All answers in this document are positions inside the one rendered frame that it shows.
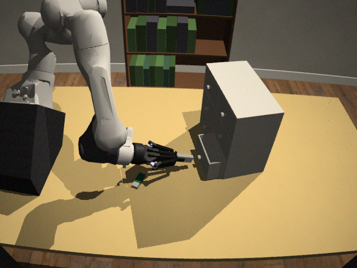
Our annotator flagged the green and white eraser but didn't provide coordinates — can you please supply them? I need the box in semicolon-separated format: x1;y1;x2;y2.
132;173;145;189

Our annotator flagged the grey drawer front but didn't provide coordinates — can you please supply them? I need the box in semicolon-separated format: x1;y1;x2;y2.
214;113;231;159
204;67;220;108
217;91;236;139
202;88;216;129
196;132;226;180
200;107;213;134

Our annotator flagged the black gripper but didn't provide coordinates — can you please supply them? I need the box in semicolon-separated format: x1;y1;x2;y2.
130;141;194;171

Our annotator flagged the grey chest of drawers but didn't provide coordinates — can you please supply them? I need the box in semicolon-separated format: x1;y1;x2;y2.
206;61;284;179

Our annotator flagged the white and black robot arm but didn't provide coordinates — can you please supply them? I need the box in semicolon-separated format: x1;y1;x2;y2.
0;0;134;168

